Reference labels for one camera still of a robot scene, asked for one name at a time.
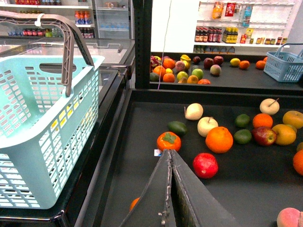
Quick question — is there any left drinks shelf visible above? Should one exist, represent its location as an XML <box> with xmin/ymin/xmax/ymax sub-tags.
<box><xmin>0</xmin><ymin>0</ymin><xmax>95</xmax><ymax>39</ymax></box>

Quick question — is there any large orange centre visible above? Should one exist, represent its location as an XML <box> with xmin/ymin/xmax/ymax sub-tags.
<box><xmin>293</xmin><ymin>149</ymin><xmax>303</xmax><ymax>176</ymax></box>

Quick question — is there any yellow orange fruit centre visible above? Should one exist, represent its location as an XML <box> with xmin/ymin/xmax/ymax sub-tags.
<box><xmin>272</xmin><ymin>124</ymin><xmax>296</xmax><ymax>146</ymax></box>

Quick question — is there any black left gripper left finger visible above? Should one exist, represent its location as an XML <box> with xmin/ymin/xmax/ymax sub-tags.
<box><xmin>120</xmin><ymin>150</ymin><xmax>176</xmax><ymax>227</ymax></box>

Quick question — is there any red yellow apple centre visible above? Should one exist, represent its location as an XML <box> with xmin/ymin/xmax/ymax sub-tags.
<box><xmin>251</xmin><ymin>126</ymin><xmax>276</xmax><ymax>146</ymax></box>

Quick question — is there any yellow orange fruit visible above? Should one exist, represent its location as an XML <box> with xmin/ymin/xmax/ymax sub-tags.
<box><xmin>272</xmin><ymin>124</ymin><xmax>296</xmax><ymax>146</ymax></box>
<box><xmin>282</xmin><ymin>110</ymin><xmax>303</xmax><ymax>129</ymax></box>

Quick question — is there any pale peach fruit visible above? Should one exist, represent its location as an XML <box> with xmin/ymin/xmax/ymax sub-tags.
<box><xmin>276</xmin><ymin>208</ymin><xmax>303</xmax><ymax>227</ymax></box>

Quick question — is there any dark avocado left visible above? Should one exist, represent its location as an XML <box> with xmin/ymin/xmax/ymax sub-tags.
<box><xmin>167</xmin><ymin>121</ymin><xmax>188</xmax><ymax>137</ymax></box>

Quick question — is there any small orange back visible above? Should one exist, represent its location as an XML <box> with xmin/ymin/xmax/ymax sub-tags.
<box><xmin>252</xmin><ymin>113</ymin><xmax>273</xmax><ymax>128</ymax></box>

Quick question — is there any mint green shopping basket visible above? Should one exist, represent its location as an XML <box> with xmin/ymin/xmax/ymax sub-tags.
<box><xmin>0</xmin><ymin>10</ymin><xmax>106</xmax><ymax>210</ymax></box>

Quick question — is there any white wall goods shelf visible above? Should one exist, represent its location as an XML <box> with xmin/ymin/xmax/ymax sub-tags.
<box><xmin>193</xmin><ymin>0</ymin><xmax>302</xmax><ymax>53</ymax></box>

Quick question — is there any blue plastic basket far shelf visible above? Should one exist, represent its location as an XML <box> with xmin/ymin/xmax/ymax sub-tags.
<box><xmin>263</xmin><ymin>43</ymin><xmax>303</xmax><ymax>83</ymax></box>

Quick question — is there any red pomegranate fruit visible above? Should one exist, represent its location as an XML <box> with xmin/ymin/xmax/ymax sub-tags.
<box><xmin>193</xmin><ymin>153</ymin><xmax>218</xmax><ymax>179</ymax></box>

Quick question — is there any brown kiwi lower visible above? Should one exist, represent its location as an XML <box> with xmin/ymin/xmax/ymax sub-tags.
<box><xmin>296</xmin><ymin>142</ymin><xmax>303</xmax><ymax>152</ymax></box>

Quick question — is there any green lime centre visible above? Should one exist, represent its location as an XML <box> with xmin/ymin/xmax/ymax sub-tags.
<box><xmin>233</xmin><ymin>129</ymin><xmax>252</xmax><ymax>144</ymax></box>

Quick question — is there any orange persimmon fruit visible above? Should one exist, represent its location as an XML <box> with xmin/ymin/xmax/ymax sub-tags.
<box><xmin>157</xmin><ymin>131</ymin><xmax>181</xmax><ymax>151</ymax></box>

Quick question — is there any glass top freezer chest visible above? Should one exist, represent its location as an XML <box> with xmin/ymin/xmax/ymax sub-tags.
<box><xmin>0</xmin><ymin>37</ymin><xmax>135</xmax><ymax>114</ymax></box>

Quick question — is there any yellow orange fruit back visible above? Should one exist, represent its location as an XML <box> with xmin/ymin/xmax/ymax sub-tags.
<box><xmin>282</xmin><ymin>110</ymin><xmax>303</xmax><ymax>129</ymax></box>

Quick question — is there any white round pear back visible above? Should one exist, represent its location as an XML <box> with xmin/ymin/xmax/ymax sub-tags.
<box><xmin>259</xmin><ymin>98</ymin><xmax>280</xmax><ymax>115</ymax></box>

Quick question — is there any large orange left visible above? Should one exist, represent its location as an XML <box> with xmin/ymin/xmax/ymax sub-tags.
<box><xmin>205</xmin><ymin>126</ymin><xmax>233</xmax><ymax>154</ymax></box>

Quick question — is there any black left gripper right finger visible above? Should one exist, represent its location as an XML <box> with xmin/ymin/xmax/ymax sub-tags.
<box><xmin>170</xmin><ymin>151</ymin><xmax>240</xmax><ymax>227</ymax></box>

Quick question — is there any large orange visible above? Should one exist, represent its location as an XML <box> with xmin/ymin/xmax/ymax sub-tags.
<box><xmin>205</xmin><ymin>126</ymin><xmax>233</xmax><ymax>154</ymax></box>
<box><xmin>293</xmin><ymin>149</ymin><xmax>303</xmax><ymax>176</ymax></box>

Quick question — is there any yellow lemon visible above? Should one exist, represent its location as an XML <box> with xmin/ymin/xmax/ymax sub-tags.
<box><xmin>50</xmin><ymin>103</ymin><xmax>79</xmax><ymax>131</ymax></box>

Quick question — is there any green lime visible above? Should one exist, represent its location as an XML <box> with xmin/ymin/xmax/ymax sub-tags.
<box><xmin>234</xmin><ymin>113</ymin><xmax>250</xmax><ymax>128</ymax></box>
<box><xmin>233</xmin><ymin>129</ymin><xmax>252</xmax><ymax>144</ymax></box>

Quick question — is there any green lime upper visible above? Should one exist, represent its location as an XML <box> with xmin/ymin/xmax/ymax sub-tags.
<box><xmin>234</xmin><ymin>113</ymin><xmax>250</xmax><ymax>128</ymax></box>

